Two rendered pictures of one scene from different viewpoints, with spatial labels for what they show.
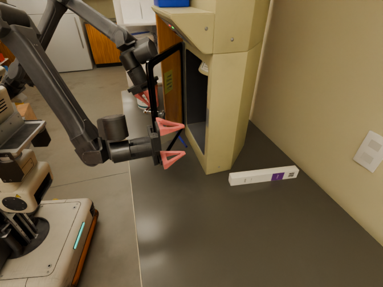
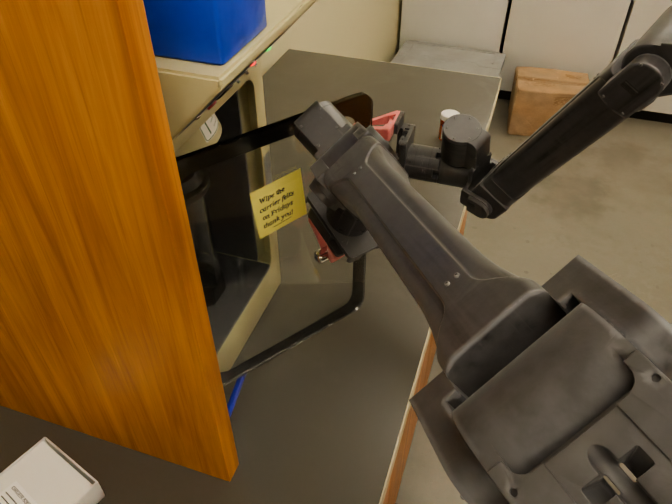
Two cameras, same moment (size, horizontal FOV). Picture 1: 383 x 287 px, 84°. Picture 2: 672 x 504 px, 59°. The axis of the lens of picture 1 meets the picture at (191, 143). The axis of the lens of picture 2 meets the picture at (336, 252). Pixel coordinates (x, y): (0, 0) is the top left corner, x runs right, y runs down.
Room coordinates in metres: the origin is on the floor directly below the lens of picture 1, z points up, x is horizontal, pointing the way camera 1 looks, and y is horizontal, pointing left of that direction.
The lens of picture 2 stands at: (1.23, 0.51, 1.74)
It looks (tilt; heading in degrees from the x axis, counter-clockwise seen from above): 41 degrees down; 216
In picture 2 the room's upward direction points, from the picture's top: straight up
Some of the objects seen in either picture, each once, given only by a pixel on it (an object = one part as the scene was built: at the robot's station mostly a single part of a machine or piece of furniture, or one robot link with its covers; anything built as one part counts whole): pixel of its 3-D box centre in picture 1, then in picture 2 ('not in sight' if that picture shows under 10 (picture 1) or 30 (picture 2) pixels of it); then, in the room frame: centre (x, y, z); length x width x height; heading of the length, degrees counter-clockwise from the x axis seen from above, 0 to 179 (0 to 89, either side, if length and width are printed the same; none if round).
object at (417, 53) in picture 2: not in sight; (444, 86); (-1.79, -0.88, 0.17); 0.60 x 0.42 x 0.33; 105
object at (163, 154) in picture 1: (170, 152); not in sight; (0.49, 0.06, 1.17); 0.09 x 0.07 x 0.07; 107
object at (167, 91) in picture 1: (169, 103); (281, 253); (0.77, 0.09, 1.19); 0.30 x 0.01 x 0.40; 163
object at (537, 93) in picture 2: not in sight; (548, 103); (-1.99, -0.32, 0.14); 0.41 x 0.33 x 0.29; 114
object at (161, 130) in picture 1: (168, 132); (378, 136); (0.49, 0.06, 1.24); 0.09 x 0.07 x 0.07; 107
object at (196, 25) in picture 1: (178, 27); (244, 54); (0.76, 0.04, 1.46); 0.32 x 0.11 x 0.10; 17
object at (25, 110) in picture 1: (17, 120); not in sight; (2.45, 2.29, 0.14); 0.41 x 0.32 x 0.28; 23
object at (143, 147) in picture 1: (143, 147); (419, 162); (0.47, 0.13, 1.20); 0.07 x 0.07 x 0.10; 17
